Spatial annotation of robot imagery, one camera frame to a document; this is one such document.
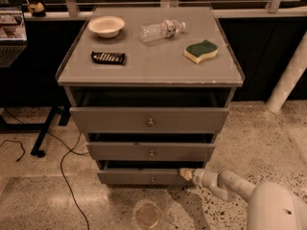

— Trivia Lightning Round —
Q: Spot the yellow black small object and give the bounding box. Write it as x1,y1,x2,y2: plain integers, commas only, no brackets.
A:
27,2,46,17

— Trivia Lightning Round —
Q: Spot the black short cable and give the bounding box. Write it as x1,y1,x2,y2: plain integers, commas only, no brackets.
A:
0,139,27,163

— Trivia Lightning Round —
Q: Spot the grey drawer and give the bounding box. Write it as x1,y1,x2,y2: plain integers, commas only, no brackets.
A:
86,133,215,161
98,161,204,185
69,91,230,135

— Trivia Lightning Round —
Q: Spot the grey drawer cabinet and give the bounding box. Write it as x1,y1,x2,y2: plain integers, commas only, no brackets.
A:
55,6,247,177

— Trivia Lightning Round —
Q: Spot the round floor drain cover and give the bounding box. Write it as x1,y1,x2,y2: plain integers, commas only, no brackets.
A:
135,203,160,230

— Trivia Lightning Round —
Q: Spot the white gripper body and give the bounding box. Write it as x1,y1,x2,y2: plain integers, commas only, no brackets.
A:
192,169,219,191

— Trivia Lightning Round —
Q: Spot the white diagonal pipe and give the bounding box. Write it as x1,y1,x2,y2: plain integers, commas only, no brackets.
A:
266,33,307,113

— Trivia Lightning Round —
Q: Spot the grey top drawer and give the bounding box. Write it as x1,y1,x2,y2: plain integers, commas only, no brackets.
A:
69,91,230,135

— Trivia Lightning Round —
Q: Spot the green yellow sponge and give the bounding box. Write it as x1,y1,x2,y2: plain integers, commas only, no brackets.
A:
184,40,218,64

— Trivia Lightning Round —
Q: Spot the grey bottom drawer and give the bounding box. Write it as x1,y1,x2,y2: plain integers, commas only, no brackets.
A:
98,161,204,185

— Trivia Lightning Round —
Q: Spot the clear plastic water bottle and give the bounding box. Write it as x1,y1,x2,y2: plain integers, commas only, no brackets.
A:
139,19,186,42

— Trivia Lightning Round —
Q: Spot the laptop computer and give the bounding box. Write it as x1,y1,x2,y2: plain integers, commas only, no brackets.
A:
0,6,28,68

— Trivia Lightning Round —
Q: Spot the black desk frame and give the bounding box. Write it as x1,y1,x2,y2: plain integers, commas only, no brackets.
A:
0,106,70,157

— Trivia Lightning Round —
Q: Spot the black snack packet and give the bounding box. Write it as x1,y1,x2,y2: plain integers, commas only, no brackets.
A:
91,52,126,65

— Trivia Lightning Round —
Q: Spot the black floor cable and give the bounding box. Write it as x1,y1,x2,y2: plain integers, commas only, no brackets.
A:
3,107,91,230

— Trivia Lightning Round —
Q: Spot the white bowl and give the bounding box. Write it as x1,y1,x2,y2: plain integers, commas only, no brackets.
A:
88,16,125,38

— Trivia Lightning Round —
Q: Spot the grey middle drawer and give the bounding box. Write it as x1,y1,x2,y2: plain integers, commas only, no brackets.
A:
86,133,215,161

